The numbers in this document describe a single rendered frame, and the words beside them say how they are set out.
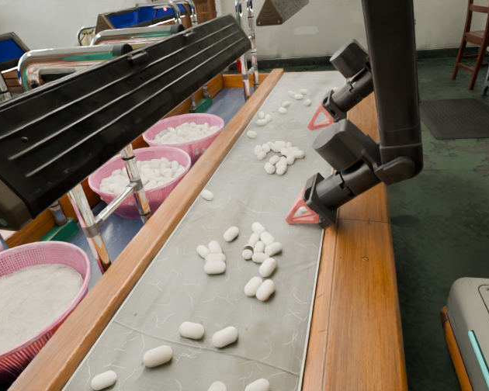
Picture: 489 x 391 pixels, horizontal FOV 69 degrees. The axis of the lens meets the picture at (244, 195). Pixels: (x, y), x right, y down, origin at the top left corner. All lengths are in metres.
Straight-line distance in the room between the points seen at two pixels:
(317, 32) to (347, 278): 4.87
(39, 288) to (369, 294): 0.56
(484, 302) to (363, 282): 0.77
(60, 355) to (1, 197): 0.34
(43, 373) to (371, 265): 0.49
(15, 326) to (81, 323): 0.14
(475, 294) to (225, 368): 0.96
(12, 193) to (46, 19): 6.42
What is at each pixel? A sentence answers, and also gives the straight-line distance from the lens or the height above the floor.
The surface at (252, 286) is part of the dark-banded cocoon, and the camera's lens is 0.57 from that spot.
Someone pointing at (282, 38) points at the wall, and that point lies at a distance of 5.35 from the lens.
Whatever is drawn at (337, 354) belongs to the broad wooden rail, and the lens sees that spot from 0.50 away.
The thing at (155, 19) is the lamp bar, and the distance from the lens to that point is 1.60.
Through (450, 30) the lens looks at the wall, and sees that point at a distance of 5.54.
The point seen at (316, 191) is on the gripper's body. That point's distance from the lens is 0.65.
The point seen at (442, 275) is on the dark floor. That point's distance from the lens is 1.77.
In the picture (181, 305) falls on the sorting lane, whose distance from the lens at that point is 0.60.
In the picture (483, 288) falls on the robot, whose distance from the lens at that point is 1.35.
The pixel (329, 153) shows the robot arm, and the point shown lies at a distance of 0.59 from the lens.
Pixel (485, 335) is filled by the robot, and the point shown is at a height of 0.27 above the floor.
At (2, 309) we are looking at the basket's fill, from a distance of 0.75.
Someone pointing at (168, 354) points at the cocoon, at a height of 0.76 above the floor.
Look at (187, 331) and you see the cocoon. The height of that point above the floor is 0.76.
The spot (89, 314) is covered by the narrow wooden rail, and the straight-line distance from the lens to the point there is 0.61.
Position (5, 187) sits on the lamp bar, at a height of 1.07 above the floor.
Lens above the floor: 1.17
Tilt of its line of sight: 32 degrees down
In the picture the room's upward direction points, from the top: 7 degrees counter-clockwise
